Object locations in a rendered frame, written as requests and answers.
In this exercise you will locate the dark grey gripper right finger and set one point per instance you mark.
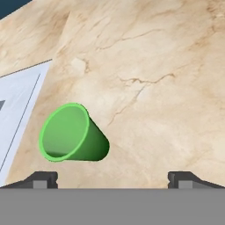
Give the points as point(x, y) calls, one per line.
point(183, 178)

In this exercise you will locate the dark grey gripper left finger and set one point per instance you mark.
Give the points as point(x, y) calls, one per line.
point(44, 178)

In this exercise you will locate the green cup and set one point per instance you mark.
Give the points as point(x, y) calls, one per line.
point(70, 133)

